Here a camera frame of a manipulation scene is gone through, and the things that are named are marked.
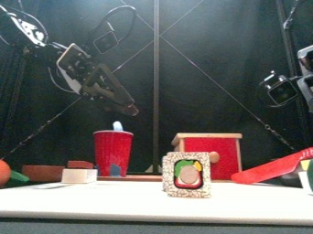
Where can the blue toy utensil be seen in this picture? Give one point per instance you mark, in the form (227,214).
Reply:
(117,126)

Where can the white sushi roll slice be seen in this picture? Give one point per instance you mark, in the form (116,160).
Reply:
(187,175)

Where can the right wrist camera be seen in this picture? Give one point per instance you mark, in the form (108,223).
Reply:
(280,91)

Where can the brown and white block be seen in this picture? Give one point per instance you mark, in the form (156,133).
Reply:
(78,176)

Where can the wooden box with red side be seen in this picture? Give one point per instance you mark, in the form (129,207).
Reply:
(215,146)

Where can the small blue toy piece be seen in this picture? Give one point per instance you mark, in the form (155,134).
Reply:
(115,170)

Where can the yellow egg sushi toy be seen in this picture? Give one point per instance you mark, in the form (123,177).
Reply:
(306,182)

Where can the small red-brown round dish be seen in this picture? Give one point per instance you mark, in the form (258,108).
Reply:
(40,173)

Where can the vertical metal frame pole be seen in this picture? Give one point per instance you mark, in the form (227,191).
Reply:
(156,91)

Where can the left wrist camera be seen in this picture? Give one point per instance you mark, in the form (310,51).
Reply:
(105,42)

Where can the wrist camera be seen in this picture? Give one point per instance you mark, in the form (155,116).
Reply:
(280,91)
(105,42)

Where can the red plastic cup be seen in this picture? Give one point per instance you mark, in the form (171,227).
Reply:
(111,152)

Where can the small orange toy ball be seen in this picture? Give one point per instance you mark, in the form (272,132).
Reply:
(4,172)

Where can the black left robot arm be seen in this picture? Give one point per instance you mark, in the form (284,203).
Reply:
(24,30)

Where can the small green toy piece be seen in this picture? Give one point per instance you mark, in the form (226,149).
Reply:
(17,177)

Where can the white cutting board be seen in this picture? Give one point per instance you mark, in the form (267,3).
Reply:
(121,204)

